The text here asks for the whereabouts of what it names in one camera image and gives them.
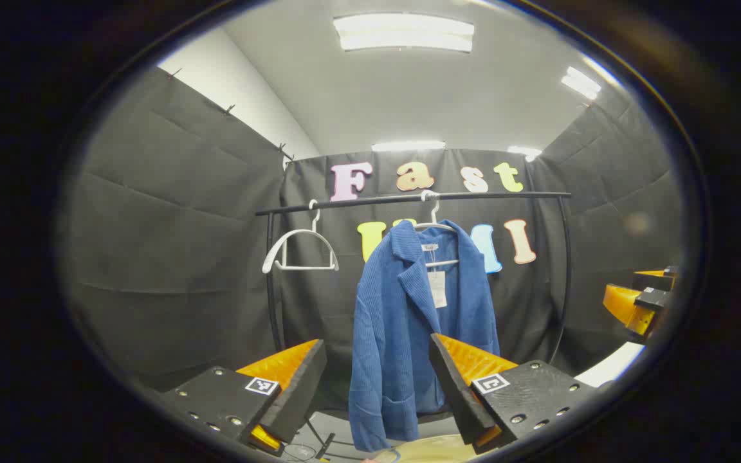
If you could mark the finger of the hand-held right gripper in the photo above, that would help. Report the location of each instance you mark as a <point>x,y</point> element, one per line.
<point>652,299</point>
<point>657,281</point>

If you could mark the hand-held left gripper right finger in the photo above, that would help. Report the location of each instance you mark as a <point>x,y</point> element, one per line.
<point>451,392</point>

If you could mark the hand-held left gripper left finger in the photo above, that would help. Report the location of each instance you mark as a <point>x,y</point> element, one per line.
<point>300,392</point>

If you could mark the beige round laundry hamper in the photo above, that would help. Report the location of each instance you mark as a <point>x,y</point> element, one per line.
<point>435,450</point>

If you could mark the white plastic hanger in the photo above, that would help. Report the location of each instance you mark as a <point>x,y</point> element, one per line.
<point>273,253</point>

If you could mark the black metal clothes rack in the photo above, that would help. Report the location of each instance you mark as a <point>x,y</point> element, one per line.
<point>505,195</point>

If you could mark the white hanger with taped hook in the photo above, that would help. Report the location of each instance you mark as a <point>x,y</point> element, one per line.
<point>435,215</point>

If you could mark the white paper hang tag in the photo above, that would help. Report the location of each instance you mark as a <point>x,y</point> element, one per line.
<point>437,289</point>

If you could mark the small ceiling light panel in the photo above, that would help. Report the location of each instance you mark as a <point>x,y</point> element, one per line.
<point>523,152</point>
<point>579,82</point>

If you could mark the black backdrop cloth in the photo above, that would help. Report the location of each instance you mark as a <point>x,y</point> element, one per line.
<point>184,244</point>

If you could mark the long narrow ceiling light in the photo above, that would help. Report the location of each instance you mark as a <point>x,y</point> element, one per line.
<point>409,146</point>

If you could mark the large rectangular ceiling light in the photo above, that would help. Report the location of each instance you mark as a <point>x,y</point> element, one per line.
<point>402,32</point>

